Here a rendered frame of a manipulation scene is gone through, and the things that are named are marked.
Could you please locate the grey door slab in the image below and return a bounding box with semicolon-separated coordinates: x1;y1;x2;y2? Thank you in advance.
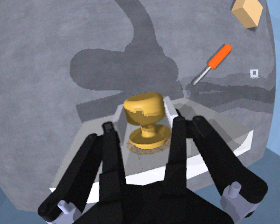
50;97;253;203

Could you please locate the orange screwdriver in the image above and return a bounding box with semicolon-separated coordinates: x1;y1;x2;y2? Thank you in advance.
193;44;231;85

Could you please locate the yellow door knob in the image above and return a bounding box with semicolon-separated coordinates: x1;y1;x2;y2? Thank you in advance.
124;92;171;149

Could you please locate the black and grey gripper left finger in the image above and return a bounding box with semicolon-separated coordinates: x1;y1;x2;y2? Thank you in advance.
38;104;128;224

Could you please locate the tan cardboard box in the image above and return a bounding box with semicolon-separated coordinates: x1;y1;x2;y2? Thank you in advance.
231;0;263;28

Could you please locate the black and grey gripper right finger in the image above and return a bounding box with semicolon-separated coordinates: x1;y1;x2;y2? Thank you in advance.
155;96;268;224

